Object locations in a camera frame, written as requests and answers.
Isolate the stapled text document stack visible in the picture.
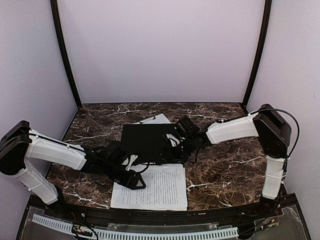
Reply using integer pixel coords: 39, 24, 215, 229
110, 164, 188, 211

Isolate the mint green clipboard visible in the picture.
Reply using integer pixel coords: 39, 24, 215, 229
134, 113, 171, 125

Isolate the blue file folder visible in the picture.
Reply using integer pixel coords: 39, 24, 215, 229
120, 123, 183, 165

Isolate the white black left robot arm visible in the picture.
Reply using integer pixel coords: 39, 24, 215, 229
0, 120, 146, 205

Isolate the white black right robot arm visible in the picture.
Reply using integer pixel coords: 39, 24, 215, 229
164, 104, 301, 200

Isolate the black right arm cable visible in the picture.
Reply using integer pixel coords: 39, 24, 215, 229
249, 107, 300, 163

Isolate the white slotted cable duct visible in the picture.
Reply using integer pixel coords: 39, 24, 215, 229
31, 214, 239, 240

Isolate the black right frame post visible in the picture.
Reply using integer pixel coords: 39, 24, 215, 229
241, 0, 273, 110

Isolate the black frame post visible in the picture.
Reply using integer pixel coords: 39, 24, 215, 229
50, 0, 83, 109
241, 0, 273, 110

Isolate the black left frame post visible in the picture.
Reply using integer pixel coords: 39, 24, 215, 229
50, 0, 83, 109

